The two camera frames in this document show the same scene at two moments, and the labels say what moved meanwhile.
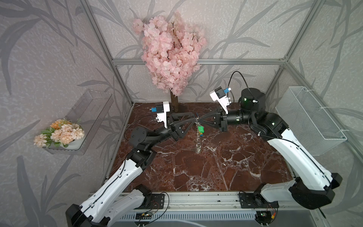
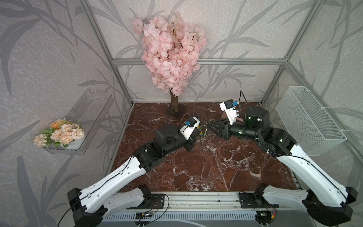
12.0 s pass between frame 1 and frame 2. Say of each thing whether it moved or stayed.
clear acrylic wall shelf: stayed
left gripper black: moved
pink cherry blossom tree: stayed
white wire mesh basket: stayed
